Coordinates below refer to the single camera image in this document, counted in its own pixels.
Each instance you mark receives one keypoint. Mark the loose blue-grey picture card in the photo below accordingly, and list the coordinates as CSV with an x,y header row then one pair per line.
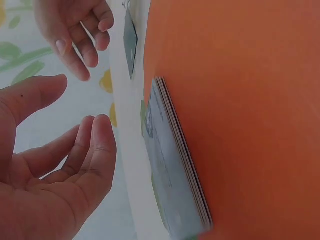
x,y
130,42

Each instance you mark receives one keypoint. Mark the person's left hand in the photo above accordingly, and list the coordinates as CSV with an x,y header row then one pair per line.
x,y
37,200

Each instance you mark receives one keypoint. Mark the person's right hand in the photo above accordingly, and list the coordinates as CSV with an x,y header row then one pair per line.
x,y
57,22

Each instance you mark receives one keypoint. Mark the person's right thumb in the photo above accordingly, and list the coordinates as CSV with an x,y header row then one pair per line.
x,y
53,32

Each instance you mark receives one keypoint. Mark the person's left thumb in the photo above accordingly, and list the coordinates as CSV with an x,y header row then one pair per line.
x,y
35,93

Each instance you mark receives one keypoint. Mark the stack of blue-grey cards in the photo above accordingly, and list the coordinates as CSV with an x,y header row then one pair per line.
x,y
172,175

